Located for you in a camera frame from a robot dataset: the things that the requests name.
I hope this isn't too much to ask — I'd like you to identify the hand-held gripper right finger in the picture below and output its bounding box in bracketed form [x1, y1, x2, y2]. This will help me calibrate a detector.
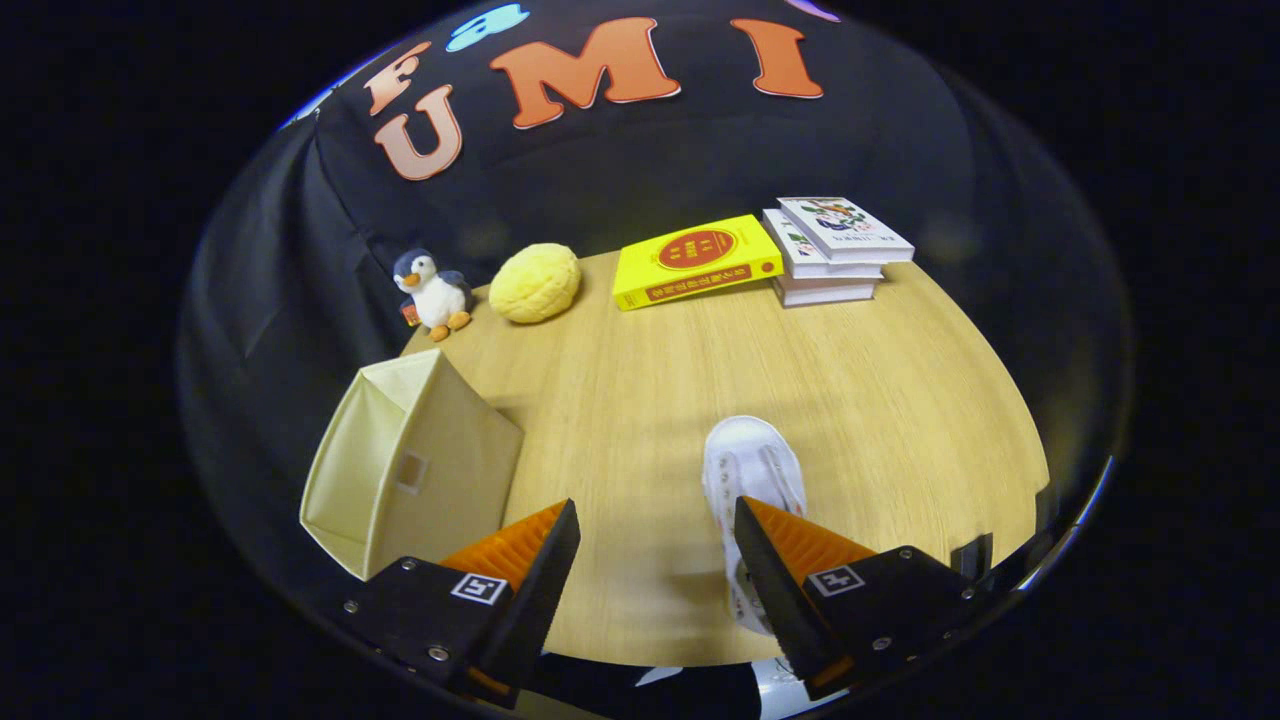
[733, 495, 991, 702]

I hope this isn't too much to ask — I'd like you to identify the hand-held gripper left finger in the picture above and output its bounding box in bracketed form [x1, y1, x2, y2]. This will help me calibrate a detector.
[335, 498, 583, 709]

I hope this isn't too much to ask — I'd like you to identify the white shoe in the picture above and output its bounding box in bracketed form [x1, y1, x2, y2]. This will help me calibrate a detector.
[702, 415, 808, 636]

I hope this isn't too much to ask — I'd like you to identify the cream fabric storage box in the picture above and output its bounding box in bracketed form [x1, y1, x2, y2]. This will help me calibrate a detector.
[300, 348, 525, 582]

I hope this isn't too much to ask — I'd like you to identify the yellow round plush cushion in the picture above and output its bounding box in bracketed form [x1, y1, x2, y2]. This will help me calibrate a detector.
[488, 243, 583, 324]

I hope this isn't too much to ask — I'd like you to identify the penguin plush toy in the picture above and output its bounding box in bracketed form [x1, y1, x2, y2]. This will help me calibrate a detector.
[392, 248, 474, 343]

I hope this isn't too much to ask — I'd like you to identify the yellow book with red circle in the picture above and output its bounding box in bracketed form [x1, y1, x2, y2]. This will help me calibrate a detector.
[612, 214, 785, 312]

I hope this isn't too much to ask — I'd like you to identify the white illustrated cover book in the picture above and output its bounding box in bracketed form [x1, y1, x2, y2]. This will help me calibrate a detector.
[777, 196, 916, 265]

